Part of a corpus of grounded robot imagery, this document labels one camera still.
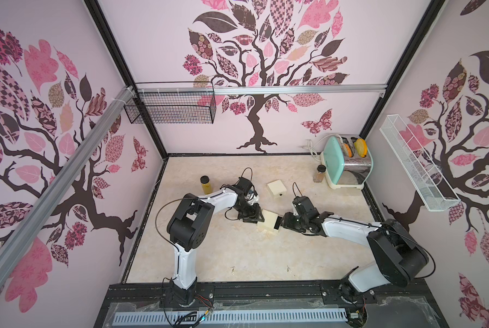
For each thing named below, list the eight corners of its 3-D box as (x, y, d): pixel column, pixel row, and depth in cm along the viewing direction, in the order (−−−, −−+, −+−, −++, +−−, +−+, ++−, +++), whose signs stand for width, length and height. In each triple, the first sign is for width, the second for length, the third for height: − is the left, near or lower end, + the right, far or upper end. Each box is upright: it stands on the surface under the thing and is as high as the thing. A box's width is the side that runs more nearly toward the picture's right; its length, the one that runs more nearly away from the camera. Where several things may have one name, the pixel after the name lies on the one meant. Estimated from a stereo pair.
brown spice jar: (314, 182, 110) (318, 171, 103) (312, 175, 113) (316, 164, 106) (322, 182, 110) (327, 171, 103) (320, 175, 113) (324, 164, 106)
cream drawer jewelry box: (275, 198, 103) (275, 195, 100) (266, 186, 108) (267, 183, 105) (287, 193, 105) (288, 190, 103) (278, 181, 110) (279, 178, 108)
